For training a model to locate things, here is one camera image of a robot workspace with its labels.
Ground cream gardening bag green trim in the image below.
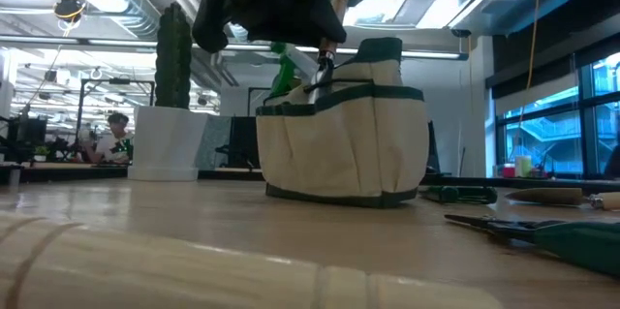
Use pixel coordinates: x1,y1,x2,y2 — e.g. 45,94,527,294
255,36,431,210

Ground grey speckled board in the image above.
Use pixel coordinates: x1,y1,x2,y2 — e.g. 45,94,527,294
196,114,233,170

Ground black desk partition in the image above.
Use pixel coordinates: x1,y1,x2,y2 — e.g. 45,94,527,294
215,115,262,170

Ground black hanging cable reel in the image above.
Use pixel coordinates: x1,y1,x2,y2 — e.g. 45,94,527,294
52,0,88,24

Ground green spray bottle white trigger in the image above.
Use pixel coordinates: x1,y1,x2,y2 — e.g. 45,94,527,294
269,41,319,100

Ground dark-framed window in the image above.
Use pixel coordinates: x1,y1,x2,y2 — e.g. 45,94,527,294
493,51,620,180

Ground tall green cactus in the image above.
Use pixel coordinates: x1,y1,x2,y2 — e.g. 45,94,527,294
153,1,194,109

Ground large green-handled pruning shears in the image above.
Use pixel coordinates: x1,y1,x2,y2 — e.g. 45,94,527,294
443,213,620,279

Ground small green-handled pruner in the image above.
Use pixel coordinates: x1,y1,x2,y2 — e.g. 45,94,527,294
419,184,499,205

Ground wooden-handled steel transplanter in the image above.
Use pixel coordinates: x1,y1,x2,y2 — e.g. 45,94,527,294
305,0,362,105

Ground wooden-handled hand trowel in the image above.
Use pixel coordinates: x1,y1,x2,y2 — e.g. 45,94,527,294
503,186,620,212

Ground black aluminium table frame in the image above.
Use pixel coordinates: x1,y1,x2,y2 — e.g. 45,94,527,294
0,163,620,194

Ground long ceiling light bar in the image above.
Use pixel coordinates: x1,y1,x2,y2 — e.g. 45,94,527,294
0,35,470,62

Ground white hexagonal plant pot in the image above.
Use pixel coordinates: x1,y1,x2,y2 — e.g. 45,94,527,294
127,105,210,183

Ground black background rig frame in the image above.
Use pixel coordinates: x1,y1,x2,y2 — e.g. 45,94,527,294
76,77,156,163

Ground white cup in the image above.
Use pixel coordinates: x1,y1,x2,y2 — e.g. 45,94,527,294
513,155,533,178

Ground person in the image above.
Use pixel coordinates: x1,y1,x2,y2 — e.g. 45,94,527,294
81,111,136,165

